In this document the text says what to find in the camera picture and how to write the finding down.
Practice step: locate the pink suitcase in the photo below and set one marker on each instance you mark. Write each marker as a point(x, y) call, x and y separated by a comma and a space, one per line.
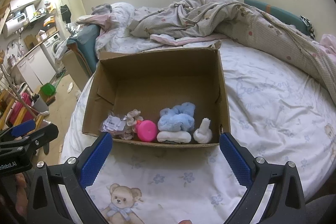
point(17, 110)

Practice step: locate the open brown cardboard box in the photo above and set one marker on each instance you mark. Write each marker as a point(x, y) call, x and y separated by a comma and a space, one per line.
point(155, 80)

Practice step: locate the teal pillow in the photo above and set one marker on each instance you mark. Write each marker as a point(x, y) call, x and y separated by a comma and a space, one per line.
point(302, 23)

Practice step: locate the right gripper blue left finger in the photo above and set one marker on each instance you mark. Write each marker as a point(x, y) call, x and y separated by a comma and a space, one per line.
point(92, 159)

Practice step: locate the white kitchen cabinet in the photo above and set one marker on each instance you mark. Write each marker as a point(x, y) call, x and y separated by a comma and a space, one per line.
point(34, 69)

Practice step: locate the white lace scrunchie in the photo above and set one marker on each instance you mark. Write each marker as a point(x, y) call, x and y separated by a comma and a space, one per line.
point(203, 134)

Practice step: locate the white water heater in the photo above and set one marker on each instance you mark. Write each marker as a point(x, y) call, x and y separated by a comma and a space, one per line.
point(14, 24)

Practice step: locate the wooden chair frame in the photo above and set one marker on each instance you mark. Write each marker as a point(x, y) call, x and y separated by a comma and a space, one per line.
point(11, 95)

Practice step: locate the white fluffy scrunchie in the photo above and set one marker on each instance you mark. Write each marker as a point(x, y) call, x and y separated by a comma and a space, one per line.
point(179, 137)

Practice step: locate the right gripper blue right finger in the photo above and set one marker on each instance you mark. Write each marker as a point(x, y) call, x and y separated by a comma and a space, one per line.
point(239, 159)

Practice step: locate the left hand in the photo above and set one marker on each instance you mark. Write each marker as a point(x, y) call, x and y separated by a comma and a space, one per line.
point(20, 181)

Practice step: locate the light blue fluffy scrunchie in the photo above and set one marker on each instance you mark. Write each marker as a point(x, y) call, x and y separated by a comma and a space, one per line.
point(178, 118)

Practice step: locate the pink rubber toy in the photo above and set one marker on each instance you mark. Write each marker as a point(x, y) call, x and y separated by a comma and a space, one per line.
point(146, 130)

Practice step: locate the white washing machine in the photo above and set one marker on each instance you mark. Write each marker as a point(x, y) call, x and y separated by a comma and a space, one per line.
point(50, 47)

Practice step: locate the beige patterned quilt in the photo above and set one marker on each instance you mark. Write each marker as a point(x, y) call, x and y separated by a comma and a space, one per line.
point(236, 21)

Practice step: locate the green plastic dustpan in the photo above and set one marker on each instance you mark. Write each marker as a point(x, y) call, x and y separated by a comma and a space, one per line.
point(48, 89)

